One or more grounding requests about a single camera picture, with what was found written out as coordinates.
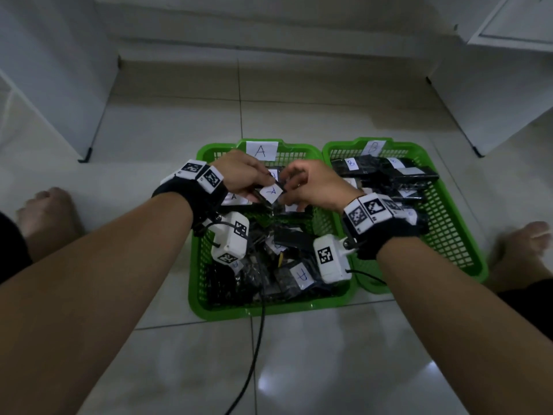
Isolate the person's left hand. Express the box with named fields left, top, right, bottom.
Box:
left=220, top=149, right=277, bottom=199

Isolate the person's right hand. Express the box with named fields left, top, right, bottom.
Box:
left=278, top=159, right=363, bottom=212

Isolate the black packet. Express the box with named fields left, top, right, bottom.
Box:
left=252, top=179, right=288, bottom=208

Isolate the green plastic basket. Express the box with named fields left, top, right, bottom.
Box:
left=321, top=137, right=489, bottom=295
left=188, top=138, right=358, bottom=323

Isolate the person's left forearm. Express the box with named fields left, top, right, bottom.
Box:
left=0, top=192, right=194, bottom=415

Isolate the person's right forearm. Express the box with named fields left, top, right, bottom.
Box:
left=376, top=237, right=553, bottom=415

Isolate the person's left leg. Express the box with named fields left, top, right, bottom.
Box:
left=25, top=228, right=87, bottom=262

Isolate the person's leg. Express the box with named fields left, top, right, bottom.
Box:
left=483, top=263, right=553, bottom=295
left=25, top=228, right=87, bottom=262

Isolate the person's right foot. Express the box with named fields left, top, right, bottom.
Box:
left=488, top=221, right=553, bottom=273

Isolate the person's right leg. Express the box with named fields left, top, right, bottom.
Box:
left=483, top=263, right=553, bottom=295

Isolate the black wristband with marker tags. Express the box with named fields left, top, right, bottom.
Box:
left=341, top=193, right=431, bottom=261
left=151, top=159, right=229, bottom=232

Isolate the white desk cabinet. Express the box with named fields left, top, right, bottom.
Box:
left=425, top=0, right=553, bottom=159

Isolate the white desk side panel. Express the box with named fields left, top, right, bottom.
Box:
left=0, top=0, right=122, bottom=164

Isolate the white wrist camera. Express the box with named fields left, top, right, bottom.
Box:
left=313, top=234, right=359, bottom=285
left=203, top=211, right=251, bottom=265

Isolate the black camera cable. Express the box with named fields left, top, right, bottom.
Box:
left=207, top=220, right=267, bottom=415
left=345, top=269, right=388, bottom=286

